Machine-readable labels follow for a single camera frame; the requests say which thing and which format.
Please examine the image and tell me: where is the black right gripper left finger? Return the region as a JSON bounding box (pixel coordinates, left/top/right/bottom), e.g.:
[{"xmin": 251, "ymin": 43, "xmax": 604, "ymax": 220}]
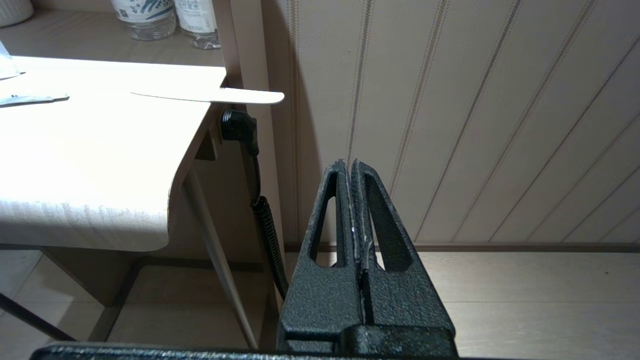
[{"xmin": 276, "ymin": 159, "xmax": 362, "ymax": 353}]

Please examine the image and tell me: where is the dark slanted metal bar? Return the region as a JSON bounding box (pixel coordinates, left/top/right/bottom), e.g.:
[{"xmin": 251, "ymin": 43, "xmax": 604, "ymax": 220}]
[{"xmin": 0, "ymin": 292, "xmax": 76, "ymax": 342}]

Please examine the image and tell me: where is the white plastic comb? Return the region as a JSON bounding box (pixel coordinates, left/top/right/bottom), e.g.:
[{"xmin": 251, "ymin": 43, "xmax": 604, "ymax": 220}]
[{"xmin": 131, "ymin": 87, "xmax": 286, "ymax": 105}]

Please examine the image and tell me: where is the black corrugated cable conduit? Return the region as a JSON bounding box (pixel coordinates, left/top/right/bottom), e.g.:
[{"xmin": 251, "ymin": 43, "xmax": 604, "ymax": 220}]
[{"xmin": 248, "ymin": 150, "xmax": 291, "ymax": 301}]

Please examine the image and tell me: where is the beige open shelf unit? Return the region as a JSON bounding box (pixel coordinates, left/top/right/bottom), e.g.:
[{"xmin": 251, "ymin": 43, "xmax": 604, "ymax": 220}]
[{"xmin": 0, "ymin": 0, "xmax": 286, "ymax": 321}]

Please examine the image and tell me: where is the small clear water bottle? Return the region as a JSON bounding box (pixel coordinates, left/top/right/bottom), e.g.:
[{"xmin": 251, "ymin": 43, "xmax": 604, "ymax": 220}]
[
  {"xmin": 175, "ymin": 0, "xmax": 221, "ymax": 50},
  {"xmin": 111, "ymin": 0, "xmax": 177, "ymax": 42}
]

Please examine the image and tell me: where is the beige slanted table leg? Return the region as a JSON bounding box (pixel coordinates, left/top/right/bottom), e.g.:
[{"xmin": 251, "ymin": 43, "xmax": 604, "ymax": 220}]
[{"xmin": 182, "ymin": 167, "xmax": 261, "ymax": 351}]

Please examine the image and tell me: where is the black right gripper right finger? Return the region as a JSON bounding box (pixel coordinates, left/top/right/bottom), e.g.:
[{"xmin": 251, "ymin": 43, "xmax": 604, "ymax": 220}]
[{"xmin": 351, "ymin": 159, "xmax": 456, "ymax": 329}]

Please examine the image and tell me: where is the white ribbed ceramic mug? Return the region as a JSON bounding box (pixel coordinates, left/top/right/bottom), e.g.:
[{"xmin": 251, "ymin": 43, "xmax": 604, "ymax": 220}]
[{"xmin": 0, "ymin": 0, "xmax": 34, "ymax": 28}]

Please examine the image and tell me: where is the small white toothpaste tube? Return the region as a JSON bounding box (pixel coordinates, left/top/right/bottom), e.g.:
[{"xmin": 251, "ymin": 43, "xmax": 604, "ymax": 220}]
[{"xmin": 0, "ymin": 94, "xmax": 70, "ymax": 107}]

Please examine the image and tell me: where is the white bag with horse print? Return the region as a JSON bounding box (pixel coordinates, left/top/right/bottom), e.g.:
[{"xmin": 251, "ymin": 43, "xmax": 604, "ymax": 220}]
[{"xmin": 0, "ymin": 41, "xmax": 26, "ymax": 81}]

